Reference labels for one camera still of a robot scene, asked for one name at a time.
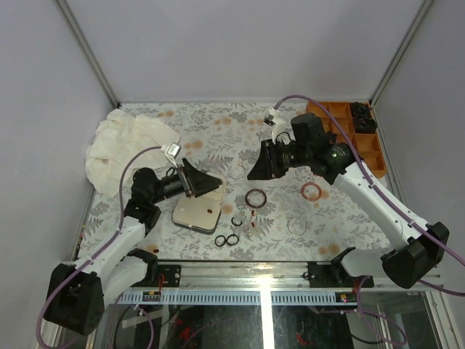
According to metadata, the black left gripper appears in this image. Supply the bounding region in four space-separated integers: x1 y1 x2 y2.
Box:
152 159 223 206

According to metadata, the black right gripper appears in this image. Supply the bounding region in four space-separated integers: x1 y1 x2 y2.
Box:
247 138 312 180

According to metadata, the cream navy jewelry box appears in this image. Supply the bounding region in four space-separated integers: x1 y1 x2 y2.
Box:
171 172 227 235

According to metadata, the orange bangle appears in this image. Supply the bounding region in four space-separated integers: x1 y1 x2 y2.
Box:
300 182 323 201

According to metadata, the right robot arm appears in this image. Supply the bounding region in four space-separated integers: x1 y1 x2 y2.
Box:
247 113 449 289

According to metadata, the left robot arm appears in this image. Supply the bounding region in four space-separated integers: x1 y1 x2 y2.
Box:
39 159 222 335

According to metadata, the twisted silver bangle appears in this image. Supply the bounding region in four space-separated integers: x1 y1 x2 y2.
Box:
227 161 248 180

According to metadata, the dark purple bangle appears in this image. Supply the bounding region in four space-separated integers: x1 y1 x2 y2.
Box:
245 188 267 209

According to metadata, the dark green bangle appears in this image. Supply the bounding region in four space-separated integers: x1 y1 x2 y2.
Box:
231 217 243 227

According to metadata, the floral patterned tablecloth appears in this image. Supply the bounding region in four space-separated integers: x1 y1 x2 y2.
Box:
76 101 411 262

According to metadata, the silver hoop bangle right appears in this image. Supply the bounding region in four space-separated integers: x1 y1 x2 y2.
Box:
286 218 308 236

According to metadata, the white crumpled cloth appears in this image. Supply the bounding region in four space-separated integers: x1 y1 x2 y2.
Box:
85 109 180 197

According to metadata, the wooden compartment tray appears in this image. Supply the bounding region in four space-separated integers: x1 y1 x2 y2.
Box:
320 101 387 178

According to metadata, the dark fabric flower in tray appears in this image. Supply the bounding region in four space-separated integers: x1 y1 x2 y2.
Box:
350 102 377 134

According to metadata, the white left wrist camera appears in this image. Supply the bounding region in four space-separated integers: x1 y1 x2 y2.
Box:
161 143 181 169

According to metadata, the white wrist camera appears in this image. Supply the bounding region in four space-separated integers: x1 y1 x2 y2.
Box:
264 108 289 143
161 143 181 169

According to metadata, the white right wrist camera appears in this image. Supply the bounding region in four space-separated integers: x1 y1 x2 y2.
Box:
264 108 289 143

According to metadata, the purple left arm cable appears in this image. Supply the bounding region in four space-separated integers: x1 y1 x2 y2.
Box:
36 145 164 349

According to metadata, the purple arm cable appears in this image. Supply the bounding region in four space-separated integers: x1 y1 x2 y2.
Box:
36 145 164 349
272 95 465 345

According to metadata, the aluminium mounting rail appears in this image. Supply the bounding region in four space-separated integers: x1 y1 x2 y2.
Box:
101 260 446 306

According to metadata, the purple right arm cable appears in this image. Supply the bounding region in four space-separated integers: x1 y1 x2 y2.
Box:
272 95 465 345

